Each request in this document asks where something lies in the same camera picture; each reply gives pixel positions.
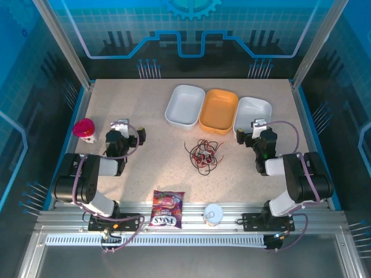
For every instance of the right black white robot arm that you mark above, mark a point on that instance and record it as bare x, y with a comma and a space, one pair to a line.
301, 179

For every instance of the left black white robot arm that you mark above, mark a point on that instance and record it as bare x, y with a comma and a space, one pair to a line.
87, 179

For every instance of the white plastic tray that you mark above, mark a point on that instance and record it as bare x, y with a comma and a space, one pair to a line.
252, 107
185, 104

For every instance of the pink lidded white cup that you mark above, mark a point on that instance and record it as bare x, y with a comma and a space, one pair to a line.
84, 128

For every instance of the orange plastic tray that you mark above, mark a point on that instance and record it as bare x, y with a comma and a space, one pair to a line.
217, 110

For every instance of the purple candy bag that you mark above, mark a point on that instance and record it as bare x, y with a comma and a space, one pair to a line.
166, 208

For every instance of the white tin can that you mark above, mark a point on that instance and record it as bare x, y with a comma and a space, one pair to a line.
214, 215

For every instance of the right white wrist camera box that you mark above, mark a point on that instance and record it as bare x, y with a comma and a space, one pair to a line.
258, 128

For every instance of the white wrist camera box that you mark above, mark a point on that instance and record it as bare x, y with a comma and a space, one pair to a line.
124, 127
258, 128

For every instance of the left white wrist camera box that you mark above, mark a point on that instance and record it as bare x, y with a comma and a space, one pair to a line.
124, 127

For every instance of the aluminium side rail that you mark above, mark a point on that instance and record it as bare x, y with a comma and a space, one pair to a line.
300, 100
85, 97

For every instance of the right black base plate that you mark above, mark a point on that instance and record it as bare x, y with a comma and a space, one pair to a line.
252, 221

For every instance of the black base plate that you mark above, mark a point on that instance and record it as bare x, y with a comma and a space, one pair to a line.
252, 221
130, 221

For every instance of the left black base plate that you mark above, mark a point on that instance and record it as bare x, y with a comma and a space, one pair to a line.
130, 221

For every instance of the aluminium mounting rail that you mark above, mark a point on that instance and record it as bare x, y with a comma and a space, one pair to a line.
194, 214

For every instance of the aluminium frame post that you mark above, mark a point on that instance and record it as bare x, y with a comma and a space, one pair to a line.
317, 42
64, 42

